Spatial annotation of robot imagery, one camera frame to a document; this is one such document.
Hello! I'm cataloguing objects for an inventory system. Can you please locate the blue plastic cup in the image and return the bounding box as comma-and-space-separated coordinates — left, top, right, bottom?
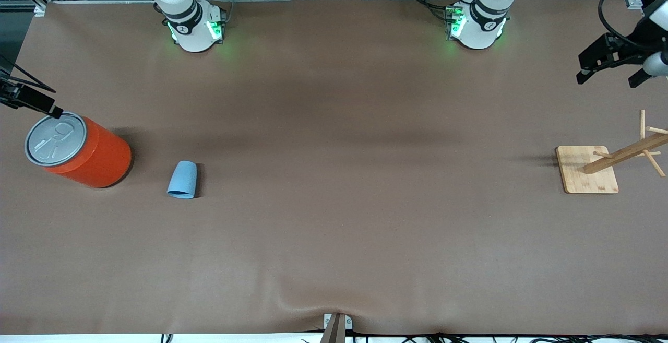
166, 160, 198, 199

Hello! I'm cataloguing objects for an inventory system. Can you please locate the orange can with grey lid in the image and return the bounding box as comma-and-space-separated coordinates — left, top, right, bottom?
25, 112, 133, 189

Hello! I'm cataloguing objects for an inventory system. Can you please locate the wooden mug tree stand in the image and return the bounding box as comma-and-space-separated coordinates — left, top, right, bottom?
556, 109, 668, 195

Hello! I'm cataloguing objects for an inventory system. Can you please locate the brown table cover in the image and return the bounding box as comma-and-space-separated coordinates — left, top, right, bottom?
0, 0, 668, 336

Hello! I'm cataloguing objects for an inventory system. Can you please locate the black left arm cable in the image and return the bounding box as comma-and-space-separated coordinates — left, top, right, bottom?
598, 0, 643, 42

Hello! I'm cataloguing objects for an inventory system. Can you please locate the black floor cable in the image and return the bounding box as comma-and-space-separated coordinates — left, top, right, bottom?
345, 332, 668, 343

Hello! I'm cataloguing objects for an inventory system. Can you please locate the grey metal camera bracket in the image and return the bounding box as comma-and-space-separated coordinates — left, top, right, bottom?
319, 313, 353, 343

